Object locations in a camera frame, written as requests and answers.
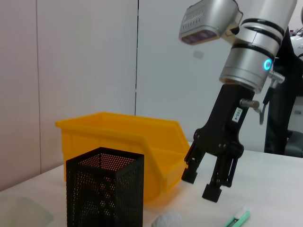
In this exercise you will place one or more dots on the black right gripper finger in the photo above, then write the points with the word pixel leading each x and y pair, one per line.
pixel 211 192
pixel 190 175

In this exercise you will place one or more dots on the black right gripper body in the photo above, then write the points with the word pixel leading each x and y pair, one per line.
pixel 225 132

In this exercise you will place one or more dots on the mint green utility knife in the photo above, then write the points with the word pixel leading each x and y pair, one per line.
pixel 239 217

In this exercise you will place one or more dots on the white paper ball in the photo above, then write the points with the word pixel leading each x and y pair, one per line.
pixel 168 220

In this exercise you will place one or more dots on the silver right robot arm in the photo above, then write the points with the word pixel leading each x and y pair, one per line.
pixel 255 54

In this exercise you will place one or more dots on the black mesh pen holder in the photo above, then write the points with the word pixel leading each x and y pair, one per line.
pixel 104 189

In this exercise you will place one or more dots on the green glass fruit plate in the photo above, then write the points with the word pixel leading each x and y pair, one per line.
pixel 21 212

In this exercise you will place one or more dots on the yellow plastic bin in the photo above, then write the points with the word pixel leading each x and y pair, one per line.
pixel 118 132

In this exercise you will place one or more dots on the black background frame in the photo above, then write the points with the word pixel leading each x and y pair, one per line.
pixel 279 118

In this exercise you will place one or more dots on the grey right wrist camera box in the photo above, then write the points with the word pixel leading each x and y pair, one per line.
pixel 203 21

